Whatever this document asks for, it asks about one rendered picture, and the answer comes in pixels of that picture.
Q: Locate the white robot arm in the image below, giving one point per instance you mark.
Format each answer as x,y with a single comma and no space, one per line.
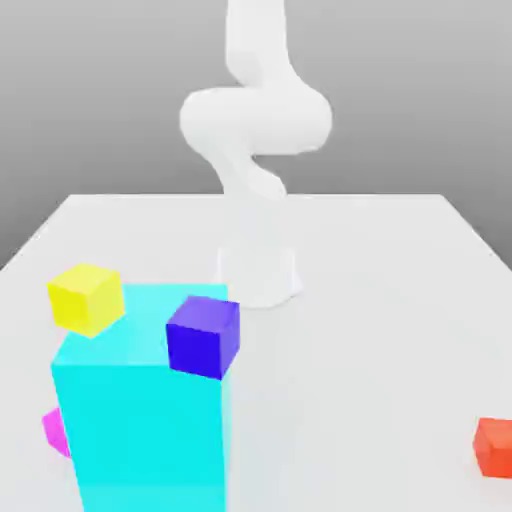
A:
256,120

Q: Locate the small blue cube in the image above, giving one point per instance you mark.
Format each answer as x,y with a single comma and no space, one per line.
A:
194,346

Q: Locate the small yellow cube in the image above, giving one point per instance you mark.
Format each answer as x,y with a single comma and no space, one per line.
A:
84,300

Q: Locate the small magenta cube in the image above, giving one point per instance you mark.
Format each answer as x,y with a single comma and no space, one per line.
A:
55,434

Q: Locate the small orange cube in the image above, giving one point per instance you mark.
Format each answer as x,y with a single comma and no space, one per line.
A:
495,448

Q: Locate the large cyan box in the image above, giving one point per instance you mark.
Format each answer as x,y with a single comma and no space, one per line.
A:
144,432

